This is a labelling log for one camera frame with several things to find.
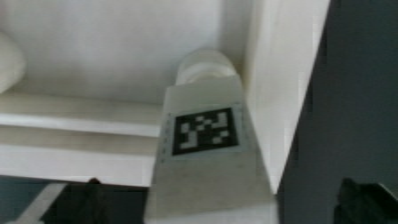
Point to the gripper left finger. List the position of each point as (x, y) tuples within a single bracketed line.
[(86, 203)]

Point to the white table leg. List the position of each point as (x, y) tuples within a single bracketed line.
[(211, 184)]

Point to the white square tabletop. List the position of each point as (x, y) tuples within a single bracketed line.
[(90, 57)]

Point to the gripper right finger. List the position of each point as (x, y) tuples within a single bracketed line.
[(367, 203)]

